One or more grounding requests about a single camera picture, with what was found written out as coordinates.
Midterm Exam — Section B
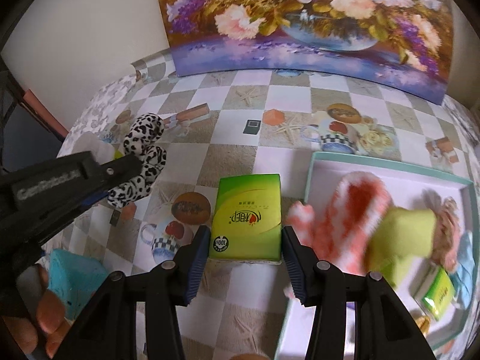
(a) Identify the leopard print scrunchie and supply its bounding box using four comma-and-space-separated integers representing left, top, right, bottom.
107, 113, 167, 209

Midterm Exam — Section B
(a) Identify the small green tissue pack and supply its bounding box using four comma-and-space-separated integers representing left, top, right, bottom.
413, 265, 455, 321

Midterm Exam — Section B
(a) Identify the lime green cloth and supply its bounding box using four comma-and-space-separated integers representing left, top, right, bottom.
365, 206, 437, 289

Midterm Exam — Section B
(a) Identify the pink white striped towel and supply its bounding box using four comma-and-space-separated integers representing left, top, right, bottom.
286, 172, 392, 275

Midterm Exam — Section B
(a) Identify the blue face mask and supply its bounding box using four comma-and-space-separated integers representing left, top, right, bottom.
449, 232, 475, 310

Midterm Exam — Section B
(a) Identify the person's left hand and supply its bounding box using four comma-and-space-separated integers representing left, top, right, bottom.
1, 264, 71, 359

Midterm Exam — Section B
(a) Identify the white green pill bottle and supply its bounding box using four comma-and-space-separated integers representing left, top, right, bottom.
72, 132, 124, 164

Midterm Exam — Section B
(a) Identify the white teal-edged tray box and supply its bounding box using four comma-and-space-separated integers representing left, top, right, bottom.
275, 152, 479, 359

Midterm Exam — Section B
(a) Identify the patterned tablecloth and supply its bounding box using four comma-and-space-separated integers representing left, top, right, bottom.
46, 52, 479, 275

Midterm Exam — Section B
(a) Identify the floral canvas painting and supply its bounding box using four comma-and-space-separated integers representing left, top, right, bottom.
158, 0, 454, 104

